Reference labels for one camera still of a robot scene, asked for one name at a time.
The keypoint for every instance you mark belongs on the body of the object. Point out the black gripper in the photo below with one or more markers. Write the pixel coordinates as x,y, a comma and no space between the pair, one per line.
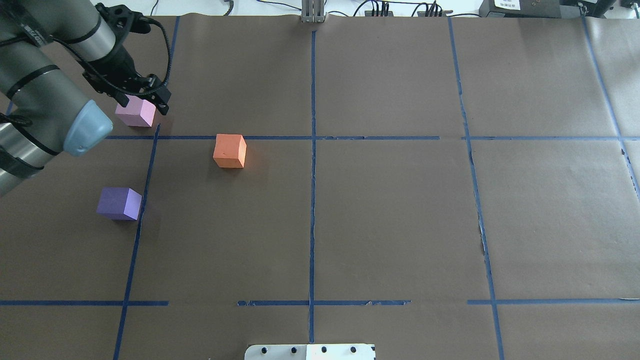
114,64

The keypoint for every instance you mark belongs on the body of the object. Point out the orange foam cube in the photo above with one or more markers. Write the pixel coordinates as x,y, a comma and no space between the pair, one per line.
230,151

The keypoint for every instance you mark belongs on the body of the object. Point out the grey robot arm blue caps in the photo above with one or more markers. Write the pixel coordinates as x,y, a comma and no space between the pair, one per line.
52,114

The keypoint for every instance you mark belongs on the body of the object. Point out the light pink foam cube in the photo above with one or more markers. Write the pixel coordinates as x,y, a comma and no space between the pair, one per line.
137,112

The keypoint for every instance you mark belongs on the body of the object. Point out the dark purple foam cube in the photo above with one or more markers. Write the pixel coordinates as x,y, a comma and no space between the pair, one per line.
119,204

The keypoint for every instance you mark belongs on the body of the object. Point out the black electronics box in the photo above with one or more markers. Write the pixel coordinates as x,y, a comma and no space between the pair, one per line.
545,9

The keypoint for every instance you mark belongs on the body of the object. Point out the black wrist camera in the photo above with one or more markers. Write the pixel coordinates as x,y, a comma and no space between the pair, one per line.
123,21

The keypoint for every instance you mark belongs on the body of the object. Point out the aluminium frame post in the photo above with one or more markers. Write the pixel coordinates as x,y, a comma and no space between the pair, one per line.
313,11

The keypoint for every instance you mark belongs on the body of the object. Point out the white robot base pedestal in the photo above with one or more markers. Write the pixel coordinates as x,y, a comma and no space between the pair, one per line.
326,351

